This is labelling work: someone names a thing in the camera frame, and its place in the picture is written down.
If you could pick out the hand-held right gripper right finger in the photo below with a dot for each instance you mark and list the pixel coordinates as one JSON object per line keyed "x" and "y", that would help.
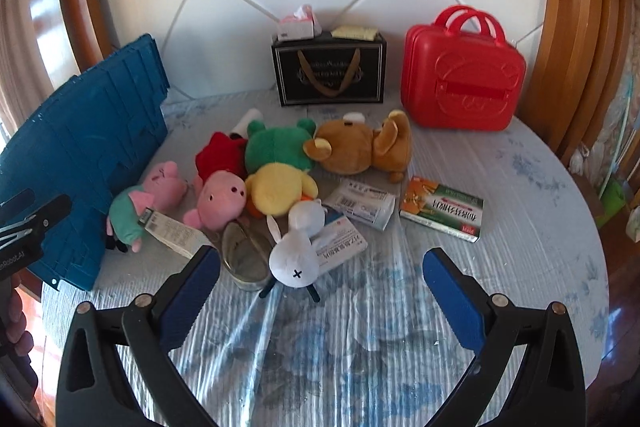
{"x": 455, "y": 302}

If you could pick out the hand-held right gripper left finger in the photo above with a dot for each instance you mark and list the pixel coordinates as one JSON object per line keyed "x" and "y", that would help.
{"x": 190, "y": 297}

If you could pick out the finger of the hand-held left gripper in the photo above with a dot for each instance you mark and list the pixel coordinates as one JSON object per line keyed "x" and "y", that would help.
{"x": 47, "y": 214}

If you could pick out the blue plastic crate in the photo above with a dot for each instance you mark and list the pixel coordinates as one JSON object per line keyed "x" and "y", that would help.
{"x": 85, "y": 147}

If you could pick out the pink pig head plush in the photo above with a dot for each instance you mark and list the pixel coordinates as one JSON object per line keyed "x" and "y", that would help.
{"x": 220, "y": 202}

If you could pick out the pink pig plush green shirt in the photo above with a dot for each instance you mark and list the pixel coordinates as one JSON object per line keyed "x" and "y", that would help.
{"x": 160, "y": 184}

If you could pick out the yellow duck plush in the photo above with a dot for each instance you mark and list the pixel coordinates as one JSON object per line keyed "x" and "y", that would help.
{"x": 277, "y": 189}

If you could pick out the red plush toy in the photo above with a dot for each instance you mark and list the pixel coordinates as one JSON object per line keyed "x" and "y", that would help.
{"x": 220, "y": 154}

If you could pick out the green frog plush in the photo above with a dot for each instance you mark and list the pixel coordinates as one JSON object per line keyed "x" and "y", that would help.
{"x": 277, "y": 147}

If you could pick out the person's left hand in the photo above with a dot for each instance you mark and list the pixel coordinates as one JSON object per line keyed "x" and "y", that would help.
{"x": 14, "y": 322}

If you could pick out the green and orange medicine box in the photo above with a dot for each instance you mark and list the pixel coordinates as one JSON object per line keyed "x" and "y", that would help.
{"x": 442, "y": 207}

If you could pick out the pale blue floral bed cover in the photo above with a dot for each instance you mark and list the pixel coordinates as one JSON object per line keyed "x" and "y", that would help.
{"x": 350, "y": 347}

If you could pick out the white rabbit plush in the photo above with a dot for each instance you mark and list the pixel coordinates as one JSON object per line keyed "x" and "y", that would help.
{"x": 295, "y": 252}

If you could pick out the white and blue medicine box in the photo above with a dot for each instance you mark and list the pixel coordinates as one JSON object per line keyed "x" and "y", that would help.
{"x": 345, "y": 244}

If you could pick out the brown bear plush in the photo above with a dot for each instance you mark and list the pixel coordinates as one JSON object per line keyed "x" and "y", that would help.
{"x": 355, "y": 147}

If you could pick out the white paper roll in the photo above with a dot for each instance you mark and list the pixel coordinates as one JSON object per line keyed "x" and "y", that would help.
{"x": 248, "y": 121}

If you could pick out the black gift bag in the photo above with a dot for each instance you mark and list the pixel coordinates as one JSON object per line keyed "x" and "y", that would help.
{"x": 365, "y": 77}

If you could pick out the yellow packet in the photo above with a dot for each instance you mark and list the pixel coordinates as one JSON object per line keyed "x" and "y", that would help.
{"x": 354, "y": 33}

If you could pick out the pink tissue pack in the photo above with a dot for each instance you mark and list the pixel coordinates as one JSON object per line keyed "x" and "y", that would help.
{"x": 297, "y": 24}

